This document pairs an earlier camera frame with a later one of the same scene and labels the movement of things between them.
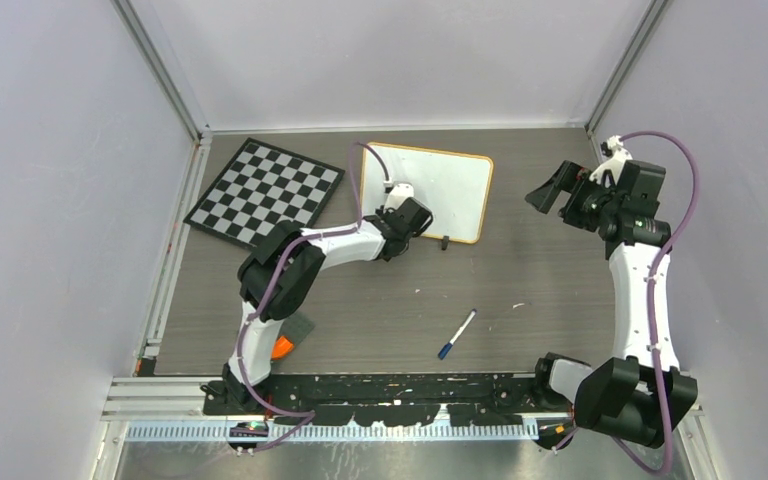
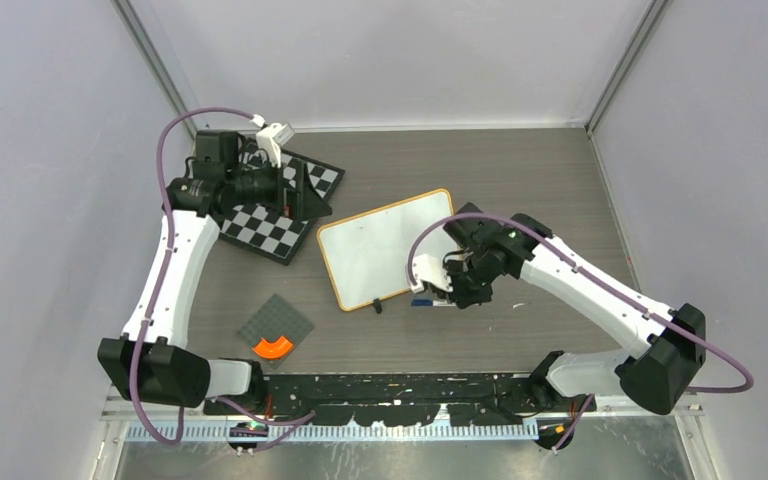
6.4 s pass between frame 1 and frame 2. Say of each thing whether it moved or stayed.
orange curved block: stayed
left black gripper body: moved
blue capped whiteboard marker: moved
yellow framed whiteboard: moved
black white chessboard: stayed
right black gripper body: moved
